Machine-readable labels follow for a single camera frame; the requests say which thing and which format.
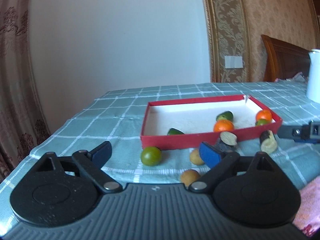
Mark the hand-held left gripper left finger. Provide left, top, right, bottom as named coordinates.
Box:
left=32, top=141, right=123, bottom=195

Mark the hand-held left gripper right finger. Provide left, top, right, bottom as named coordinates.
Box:
left=188, top=141, right=279, bottom=194

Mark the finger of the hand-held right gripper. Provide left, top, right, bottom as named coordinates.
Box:
left=278, top=120, right=320, bottom=144

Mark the eggplant piece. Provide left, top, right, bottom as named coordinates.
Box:
left=214, top=131, right=238, bottom=153
left=259, top=129, right=278, bottom=155

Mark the orange tangerine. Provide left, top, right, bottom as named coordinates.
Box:
left=255, top=109, right=273, bottom=122
left=213, top=119, right=235, bottom=133

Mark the red cardboard box tray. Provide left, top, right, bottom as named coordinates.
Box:
left=140, top=94, right=283, bottom=151

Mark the small yellow loquat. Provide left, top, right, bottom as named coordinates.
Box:
left=180, top=169, right=201, bottom=187
left=189, top=149, right=205, bottom=166

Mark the green plaid tablecloth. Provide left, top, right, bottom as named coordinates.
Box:
left=0, top=81, right=320, bottom=205

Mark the crumpled pale cloth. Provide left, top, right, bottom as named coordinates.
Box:
left=275, top=72, right=308, bottom=82

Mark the white electric kettle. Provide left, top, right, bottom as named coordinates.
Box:
left=306, top=49, right=320, bottom=103

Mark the wooden headboard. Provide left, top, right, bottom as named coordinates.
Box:
left=261, top=34, right=312, bottom=82

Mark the pink cloth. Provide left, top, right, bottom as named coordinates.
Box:
left=292, top=180, right=320, bottom=238

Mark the patterned curtain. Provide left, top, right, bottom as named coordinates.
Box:
left=0, top=0, right=52, bottom=183

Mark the white wall switch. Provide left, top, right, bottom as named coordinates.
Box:
left=224, top=55, right=244, bottom=69

